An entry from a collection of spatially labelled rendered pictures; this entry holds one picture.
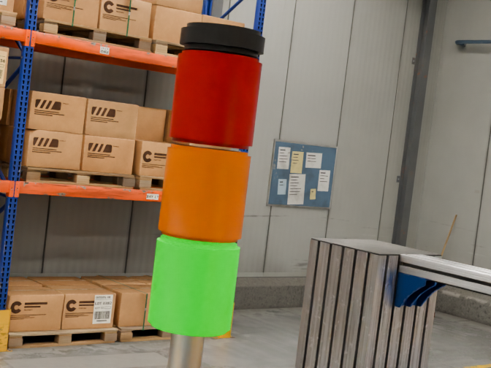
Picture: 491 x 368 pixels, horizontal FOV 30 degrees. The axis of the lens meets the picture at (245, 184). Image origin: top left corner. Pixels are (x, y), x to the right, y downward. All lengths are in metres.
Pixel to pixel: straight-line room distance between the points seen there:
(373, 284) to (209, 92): 1.81
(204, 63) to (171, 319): 0.15
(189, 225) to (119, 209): 10.46
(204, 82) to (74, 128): 8.59
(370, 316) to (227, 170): 1.81
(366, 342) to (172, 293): 1.82
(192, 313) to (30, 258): 10.01
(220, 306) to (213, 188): 0.07
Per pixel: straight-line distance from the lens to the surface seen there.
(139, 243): 11.21
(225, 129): 0.52
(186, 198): 0.52
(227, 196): 0.52
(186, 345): 0.55
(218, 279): 0.53
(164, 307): 0.53
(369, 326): 2.32
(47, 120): 8.97
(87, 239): 10.83
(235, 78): 0.52
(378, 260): 2.30
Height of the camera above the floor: 2.28
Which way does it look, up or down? 3 degrees down
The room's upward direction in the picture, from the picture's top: 7 degrees clockwise
